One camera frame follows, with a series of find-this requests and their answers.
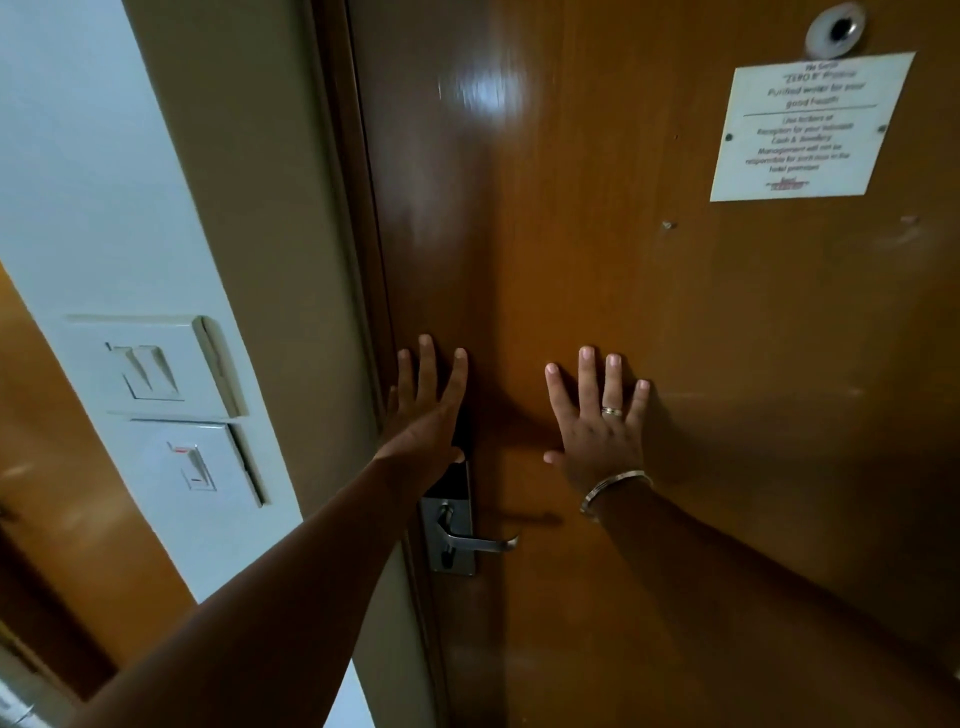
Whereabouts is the person's left hand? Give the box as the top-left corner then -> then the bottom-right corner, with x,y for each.
373,333 -> 470,492

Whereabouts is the person's right forearm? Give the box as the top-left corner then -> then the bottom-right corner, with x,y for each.
581,476 -> 960,728

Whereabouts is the person's left forearm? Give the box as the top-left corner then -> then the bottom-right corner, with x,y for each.
67,453 -> 434,728

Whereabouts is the silver metal bracelet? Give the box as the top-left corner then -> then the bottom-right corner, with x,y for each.
579,469 -> 655,520

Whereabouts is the silver door peephole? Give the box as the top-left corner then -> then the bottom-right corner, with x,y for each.
804,1 -> 869,61

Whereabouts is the white printed notice sign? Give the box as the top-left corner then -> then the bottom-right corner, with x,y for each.
709,51 -> 917,204

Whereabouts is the brown wooden door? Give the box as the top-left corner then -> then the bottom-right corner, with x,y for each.
345,0 -> 960,728

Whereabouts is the beige door frame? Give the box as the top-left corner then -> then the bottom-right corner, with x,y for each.
123,0 -> 451,728

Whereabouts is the black and silver lock plate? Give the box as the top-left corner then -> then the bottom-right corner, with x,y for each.
418,405 -> 478,578

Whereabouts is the white single wall switch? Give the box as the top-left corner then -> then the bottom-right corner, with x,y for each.
123,420 -> 267,511

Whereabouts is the brown wooden panel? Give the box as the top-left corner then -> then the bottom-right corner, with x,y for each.
0,262 -> 198,702

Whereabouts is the silver lever door handle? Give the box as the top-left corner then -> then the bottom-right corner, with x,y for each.
437,502 -> 520,556

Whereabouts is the white double wall switch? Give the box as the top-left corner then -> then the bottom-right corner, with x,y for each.
63,315 -> 249,420

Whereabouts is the person's right hand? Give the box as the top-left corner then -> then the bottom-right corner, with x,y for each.
543,345 -> 652,498

